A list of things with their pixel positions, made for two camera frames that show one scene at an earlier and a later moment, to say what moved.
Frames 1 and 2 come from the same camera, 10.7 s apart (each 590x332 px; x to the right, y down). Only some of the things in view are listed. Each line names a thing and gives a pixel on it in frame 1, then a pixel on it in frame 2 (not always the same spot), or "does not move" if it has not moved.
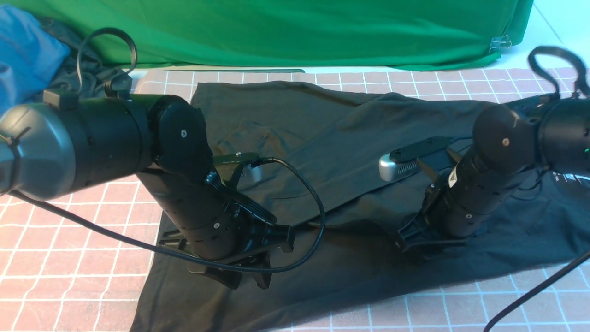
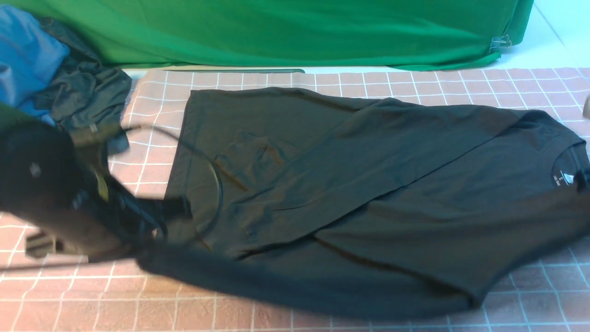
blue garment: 30,60 does not move
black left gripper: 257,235 → 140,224
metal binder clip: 497,43 does not move
